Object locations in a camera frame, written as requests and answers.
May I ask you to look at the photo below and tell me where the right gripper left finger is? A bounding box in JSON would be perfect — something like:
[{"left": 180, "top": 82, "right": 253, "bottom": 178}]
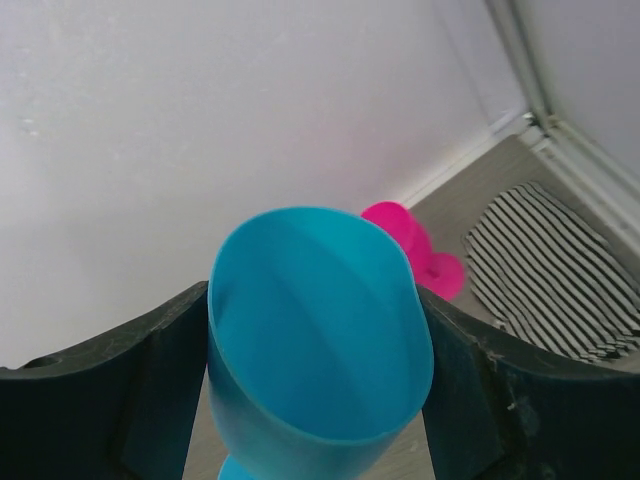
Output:
[{"left": 1, "top": 282, "right": 208, "bottom": 479}]

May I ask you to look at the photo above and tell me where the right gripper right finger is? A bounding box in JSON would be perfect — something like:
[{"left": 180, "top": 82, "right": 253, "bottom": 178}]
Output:
[{"left": 418, "top": 288, "right": 639, "bottom": 479}]

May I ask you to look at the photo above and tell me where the pink wine glass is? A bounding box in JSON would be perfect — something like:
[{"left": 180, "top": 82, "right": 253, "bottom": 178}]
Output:
[{"left": 361, "top": 201, "right": 465, "bottom": 301}]

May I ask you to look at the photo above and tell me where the blue wine glass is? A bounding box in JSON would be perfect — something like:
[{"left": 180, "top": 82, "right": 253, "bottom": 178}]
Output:
[{"left": 207, "top": 207, "right": 434, "bottom": 479}]

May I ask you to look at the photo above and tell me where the striped black white cloth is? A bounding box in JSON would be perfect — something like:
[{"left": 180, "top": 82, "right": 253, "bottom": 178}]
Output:
[{"left": 464, "top": 182, "right": 639, "bottom": 363}]

